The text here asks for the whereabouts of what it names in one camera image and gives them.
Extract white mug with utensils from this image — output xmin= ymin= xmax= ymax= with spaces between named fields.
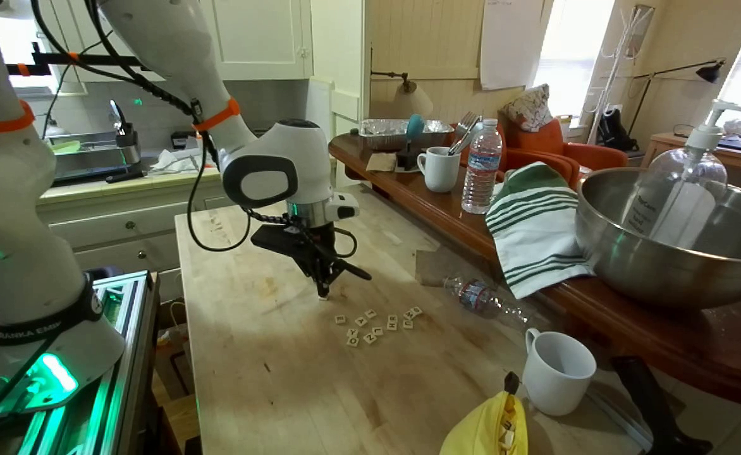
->
xmin=415 ymin=144 xmax=466 ymax=198

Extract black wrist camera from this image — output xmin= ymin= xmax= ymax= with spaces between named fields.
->
xmin=251 ymin=225 xmax=299 ymax=255

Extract white wall cabinet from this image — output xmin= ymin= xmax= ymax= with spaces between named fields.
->
xmin=207 ymin=0 xmax=317 ymax=83

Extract dark brown wooden counter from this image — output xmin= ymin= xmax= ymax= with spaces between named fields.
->
xmin=327 ymin=134 xmax=741 ymax=412

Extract white crumpled cloth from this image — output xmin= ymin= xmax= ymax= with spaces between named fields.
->
xmin=150 ymin=146 xmax=207 ymax=174

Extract empty white mug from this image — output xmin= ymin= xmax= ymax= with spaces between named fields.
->
xmin=519 ymin=327 xmax=600 ymax=421

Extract aluminium foil tray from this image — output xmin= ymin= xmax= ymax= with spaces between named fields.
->
xmin=358 ymin=116 xmax=460 ymax=154

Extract crushed clear plastic bottle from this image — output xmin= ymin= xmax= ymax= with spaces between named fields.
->
xmin=415 ymin=249 xmax=532 ymax=327

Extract green lit aluminium base frame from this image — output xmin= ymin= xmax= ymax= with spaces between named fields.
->
xmin=0 ymin=268 xmax=163 ymax=455

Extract clear plastic water bottle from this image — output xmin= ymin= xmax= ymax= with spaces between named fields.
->
xmin=459 ymin=116 xmax=507 ymax=219

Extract black clamp boom rod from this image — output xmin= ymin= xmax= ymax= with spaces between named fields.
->
xmin=5 ymin=42 xmax=150 ymax=79

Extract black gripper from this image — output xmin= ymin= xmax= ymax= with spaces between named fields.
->
xmin=288 ymin=220 xmax=375 ymax=299

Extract green striped white towel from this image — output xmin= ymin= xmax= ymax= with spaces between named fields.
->
xmin=484 ymin=159 xmax=597 ymax=301

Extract yellow banana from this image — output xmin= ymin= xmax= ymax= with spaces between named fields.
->
xmin=437 ymin=373 xmax=533 ymax=455

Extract steel mixing bowl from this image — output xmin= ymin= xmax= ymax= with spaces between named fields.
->
xmin=574 ymin=165 xmax=741 ymax=311

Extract black boots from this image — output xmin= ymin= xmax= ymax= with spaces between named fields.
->
xmin=592 ymin=105 xmax=642 ymax=154

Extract white drawer cabinet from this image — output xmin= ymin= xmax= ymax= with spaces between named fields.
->
xmin=35 ymin=163 xmax=245 ymax=280

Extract clear soap pump bottle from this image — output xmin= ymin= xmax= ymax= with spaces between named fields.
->
xmin=619 ymin=100 xmax=741 ymax=250

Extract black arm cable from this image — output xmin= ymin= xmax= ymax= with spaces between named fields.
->
xmin=25 ymin=0 xmax=363 ymax=260

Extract small white shade lamp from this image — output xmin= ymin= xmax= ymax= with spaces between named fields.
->
xmin=366 ymin=71 xmax=436 ymax=122

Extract patterned cushion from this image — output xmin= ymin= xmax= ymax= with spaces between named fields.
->
xmin=503 ymin=83 xmax=556 ymax=134

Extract black desk lamp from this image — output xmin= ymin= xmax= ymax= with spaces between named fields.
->
xmin=629 ymin=58 xmax=726 ymax=146

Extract black countertop appliance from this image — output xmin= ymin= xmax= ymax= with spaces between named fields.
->
xmin=101 ymin=100 xmax=150 ymax=187

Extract black stand leg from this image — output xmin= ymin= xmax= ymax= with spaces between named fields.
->
xmin=608 ymin=351 xmax=714 ymax=455

